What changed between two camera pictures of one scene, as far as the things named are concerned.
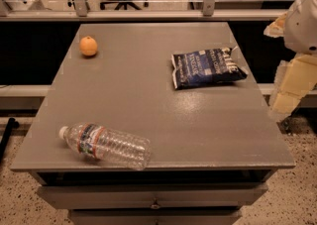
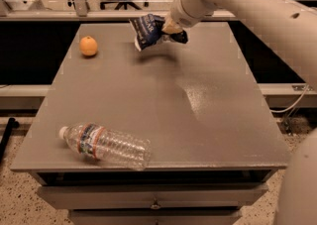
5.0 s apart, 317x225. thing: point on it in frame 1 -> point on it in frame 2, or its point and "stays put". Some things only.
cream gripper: (302, 27) -> (183, 13)
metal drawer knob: (156, 205) stays put
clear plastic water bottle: (102, 143) stays put
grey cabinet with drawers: (215, 148) stays put
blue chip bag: (206, 66) -> (149, 30)
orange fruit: (88, 46) stays put
